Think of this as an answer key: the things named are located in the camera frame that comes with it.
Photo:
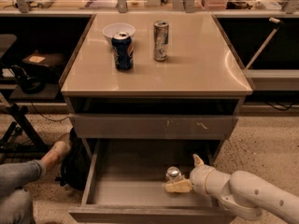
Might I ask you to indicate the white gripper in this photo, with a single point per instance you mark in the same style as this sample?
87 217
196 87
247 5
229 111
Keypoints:
198 177

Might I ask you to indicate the orange soda can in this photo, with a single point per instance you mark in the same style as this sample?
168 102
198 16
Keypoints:
173 174

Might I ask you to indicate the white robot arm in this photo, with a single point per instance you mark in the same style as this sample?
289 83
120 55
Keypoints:
241 193

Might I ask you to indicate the open middle drawer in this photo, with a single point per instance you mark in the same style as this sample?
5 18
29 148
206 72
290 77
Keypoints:
125 185

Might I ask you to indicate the grey upper drawer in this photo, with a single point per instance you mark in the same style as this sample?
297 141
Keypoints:
193 127

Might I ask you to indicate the blue Pepsi can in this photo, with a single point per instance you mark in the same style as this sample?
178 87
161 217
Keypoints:
123 51

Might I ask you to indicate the tall silver energy can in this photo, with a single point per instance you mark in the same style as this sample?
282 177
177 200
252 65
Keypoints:
161 29

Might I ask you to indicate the grey cabinet with beige top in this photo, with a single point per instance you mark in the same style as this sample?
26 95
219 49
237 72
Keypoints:
185 82

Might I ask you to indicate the black backpack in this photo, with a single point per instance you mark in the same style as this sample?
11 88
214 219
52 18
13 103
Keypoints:
76 165

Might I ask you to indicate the beige shoe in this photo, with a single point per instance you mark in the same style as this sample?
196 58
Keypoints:
58 152

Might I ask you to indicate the white bowl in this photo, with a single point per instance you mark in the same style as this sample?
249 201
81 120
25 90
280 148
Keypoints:
113 28

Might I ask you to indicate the person's leg in jeans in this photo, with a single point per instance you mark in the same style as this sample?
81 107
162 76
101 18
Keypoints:
16 205

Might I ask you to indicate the black headphones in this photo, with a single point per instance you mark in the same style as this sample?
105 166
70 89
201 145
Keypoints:
29 85

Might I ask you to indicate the black folding stand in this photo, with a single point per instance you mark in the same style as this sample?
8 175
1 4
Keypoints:
20 125

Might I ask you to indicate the dark box with label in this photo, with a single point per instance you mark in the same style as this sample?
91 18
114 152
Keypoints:
54 62

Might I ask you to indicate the white stick with handle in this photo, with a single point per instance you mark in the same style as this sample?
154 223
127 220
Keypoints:
277 24

